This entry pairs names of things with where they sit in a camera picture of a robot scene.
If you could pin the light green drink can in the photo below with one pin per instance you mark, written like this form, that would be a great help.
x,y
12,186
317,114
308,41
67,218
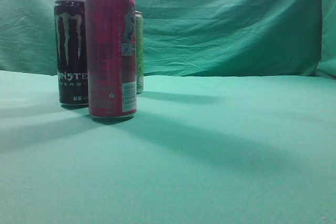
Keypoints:
x,y
139,51

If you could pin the pink tall drink can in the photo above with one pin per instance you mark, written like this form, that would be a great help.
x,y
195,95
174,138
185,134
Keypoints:
x,y
111,58

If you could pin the green cloth table cover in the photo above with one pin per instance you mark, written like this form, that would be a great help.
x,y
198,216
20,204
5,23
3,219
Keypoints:
x,y
199,150

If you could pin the black Monster energy can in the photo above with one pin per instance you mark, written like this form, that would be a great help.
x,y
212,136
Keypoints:
x,y
70,30

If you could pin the green cloth backdrop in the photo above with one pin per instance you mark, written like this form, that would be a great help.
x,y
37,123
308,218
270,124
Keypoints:
x,y
186,37

